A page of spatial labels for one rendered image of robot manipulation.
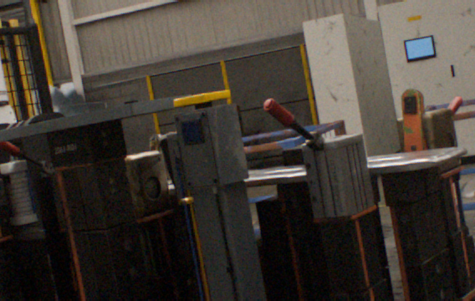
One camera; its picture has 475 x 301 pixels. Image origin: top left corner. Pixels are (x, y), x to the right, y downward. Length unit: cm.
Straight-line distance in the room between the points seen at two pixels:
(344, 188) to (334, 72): 842
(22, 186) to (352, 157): 73
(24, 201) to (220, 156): 65
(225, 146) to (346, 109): 848
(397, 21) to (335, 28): 73
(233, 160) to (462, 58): 841
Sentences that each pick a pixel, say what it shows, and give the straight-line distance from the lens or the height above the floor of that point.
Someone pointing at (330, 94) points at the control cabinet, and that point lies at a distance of 961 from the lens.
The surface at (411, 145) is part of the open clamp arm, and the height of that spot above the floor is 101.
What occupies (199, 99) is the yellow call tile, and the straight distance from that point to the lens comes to 111.
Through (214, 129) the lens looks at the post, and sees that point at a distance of 110.
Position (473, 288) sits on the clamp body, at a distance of 159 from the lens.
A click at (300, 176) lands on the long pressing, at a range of 135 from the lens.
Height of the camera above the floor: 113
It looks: 3 degrees down
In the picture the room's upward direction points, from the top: 10 degrees counter-clockwise
